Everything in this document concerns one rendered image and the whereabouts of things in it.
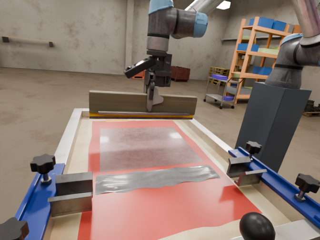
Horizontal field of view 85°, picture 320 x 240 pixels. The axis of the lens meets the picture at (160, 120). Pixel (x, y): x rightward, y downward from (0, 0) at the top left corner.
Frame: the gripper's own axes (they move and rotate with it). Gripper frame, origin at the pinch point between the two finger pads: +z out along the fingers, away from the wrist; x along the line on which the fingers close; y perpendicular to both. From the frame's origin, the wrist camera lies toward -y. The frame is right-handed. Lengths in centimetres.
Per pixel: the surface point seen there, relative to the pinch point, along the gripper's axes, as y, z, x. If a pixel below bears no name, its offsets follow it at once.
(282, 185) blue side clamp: 27.9, 9.1, -38.0
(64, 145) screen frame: -27.4, 10.1, -8.6
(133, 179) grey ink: -8.5, 12.9, -24.4
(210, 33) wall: 584, -157, 928
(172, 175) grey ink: 3.1, 13.3, -24.1
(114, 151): -12.3, 13.6, -8.5
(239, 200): 17.3, 13.7, -36.1
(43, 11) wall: -251, -132, 913
